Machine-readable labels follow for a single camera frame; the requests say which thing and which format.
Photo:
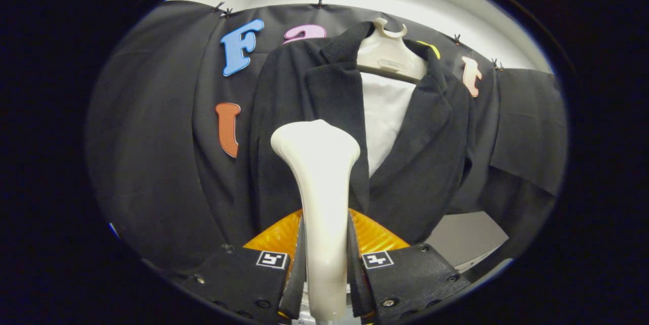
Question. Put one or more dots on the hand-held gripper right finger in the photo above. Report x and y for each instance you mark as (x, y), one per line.
(405, 279)

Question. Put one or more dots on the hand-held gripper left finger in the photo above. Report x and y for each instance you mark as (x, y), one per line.
(238, 279)

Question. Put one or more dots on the black jacket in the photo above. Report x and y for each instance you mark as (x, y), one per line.
(421, 163)

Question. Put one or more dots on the white garment steamer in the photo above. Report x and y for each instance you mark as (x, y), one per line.
(319, 188)

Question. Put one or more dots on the white padded garment form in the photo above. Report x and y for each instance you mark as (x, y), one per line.
(385, 112)

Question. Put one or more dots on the beige cabinet with grey top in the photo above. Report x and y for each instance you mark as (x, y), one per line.
(466, 236)

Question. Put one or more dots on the black backdrop cloth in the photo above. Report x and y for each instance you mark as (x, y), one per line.
(152, 163)

